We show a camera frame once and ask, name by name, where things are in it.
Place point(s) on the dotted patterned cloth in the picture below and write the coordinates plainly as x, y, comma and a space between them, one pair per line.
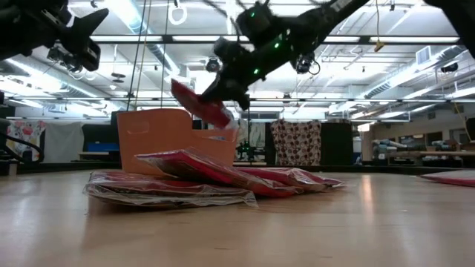
297, 142

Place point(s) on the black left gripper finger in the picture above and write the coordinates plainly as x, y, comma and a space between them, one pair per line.
92, 55
83, 27

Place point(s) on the red popcorn bag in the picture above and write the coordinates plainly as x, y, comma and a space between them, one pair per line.
297, 176
208, 167
148, 190
452, 178
189, 98

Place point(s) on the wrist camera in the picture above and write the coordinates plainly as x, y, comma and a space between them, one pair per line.
304, 62
65, 59

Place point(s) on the silver air duct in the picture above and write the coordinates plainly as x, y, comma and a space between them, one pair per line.
156, 52

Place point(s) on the orange plastic basket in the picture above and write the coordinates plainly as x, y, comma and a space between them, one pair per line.
159, 133

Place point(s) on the floral patterned cloth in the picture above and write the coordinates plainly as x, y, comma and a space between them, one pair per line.
26, 137

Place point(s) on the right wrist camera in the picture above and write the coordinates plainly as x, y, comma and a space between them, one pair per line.
304, 62

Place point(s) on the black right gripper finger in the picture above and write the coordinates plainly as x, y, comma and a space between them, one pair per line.
241, 101
219, 92

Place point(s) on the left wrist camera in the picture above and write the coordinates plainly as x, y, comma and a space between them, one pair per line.
65, 59

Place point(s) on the rolled fabric bundles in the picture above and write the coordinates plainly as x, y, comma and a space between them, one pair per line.
389, 144

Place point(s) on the small black tripod device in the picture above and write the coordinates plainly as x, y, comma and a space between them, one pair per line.
245, 150

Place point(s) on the black cabinet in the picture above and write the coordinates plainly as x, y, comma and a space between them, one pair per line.
337, 144

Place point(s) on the wooden workbench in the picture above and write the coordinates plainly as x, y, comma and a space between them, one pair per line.
426, 153

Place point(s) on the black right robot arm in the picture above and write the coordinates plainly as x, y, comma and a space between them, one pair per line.
334, 15

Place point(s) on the black overhead camera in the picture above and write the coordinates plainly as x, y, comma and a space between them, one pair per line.
213, 65

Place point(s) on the grey plain cloth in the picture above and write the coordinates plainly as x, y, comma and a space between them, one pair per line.
63, 142

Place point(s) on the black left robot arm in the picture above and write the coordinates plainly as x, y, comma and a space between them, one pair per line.
11, 33

